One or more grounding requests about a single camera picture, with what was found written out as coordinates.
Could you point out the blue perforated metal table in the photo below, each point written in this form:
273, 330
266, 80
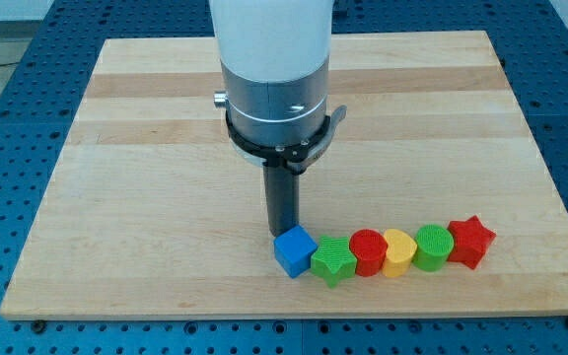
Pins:
39, 103

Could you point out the black tool clamp with lever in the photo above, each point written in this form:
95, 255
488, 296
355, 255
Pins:
294, 158

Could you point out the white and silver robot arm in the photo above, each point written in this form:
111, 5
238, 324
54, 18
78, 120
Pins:
274, 56

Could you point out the green star block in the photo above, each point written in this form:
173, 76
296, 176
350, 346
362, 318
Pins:
333, 261

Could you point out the light wooden board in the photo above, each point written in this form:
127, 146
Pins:
150, 214

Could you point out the red cylinder block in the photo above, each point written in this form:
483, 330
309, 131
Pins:
369, 247

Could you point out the yellow heart block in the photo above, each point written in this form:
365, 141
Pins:
400, 251

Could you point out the blue cube block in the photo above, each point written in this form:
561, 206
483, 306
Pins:
293, 250

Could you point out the green cylinder block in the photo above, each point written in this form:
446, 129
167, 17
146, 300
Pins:
434, 245

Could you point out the red star block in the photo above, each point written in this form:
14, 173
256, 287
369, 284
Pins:
471, 241

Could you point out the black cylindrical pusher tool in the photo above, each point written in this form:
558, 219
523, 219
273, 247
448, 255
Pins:
282, 199

